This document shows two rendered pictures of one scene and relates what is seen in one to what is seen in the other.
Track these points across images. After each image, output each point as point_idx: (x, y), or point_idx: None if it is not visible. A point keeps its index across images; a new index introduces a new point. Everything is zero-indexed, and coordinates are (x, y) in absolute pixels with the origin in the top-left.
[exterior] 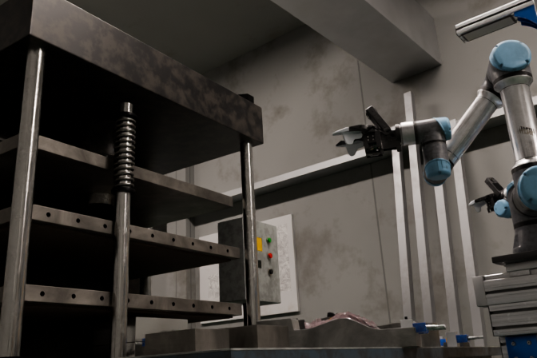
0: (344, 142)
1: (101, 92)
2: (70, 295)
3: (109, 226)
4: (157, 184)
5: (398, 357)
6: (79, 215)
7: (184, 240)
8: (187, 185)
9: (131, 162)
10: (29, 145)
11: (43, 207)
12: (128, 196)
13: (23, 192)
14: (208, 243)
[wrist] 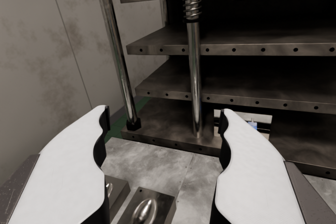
0: (224, 132)
1: None
2: (164, 94)
3: (186, 49)
4: None
5: None
6: (161, 46)
7: (280, 47)
8: None
9: None
10: (103, 15)
11: (137, 46)
12: (191, 27)
13: (110, 48)
14: (329, 45)
